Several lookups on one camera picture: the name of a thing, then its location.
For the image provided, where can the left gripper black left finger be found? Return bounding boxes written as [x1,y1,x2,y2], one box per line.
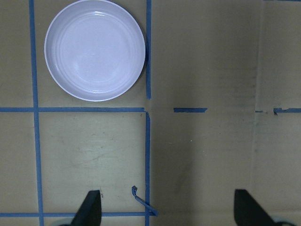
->
[71,190,102,226]

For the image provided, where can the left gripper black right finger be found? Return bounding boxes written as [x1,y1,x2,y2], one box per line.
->
[234,189,276,226]

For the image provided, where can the white round plate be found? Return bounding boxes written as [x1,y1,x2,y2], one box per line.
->
[44,0,145,102]

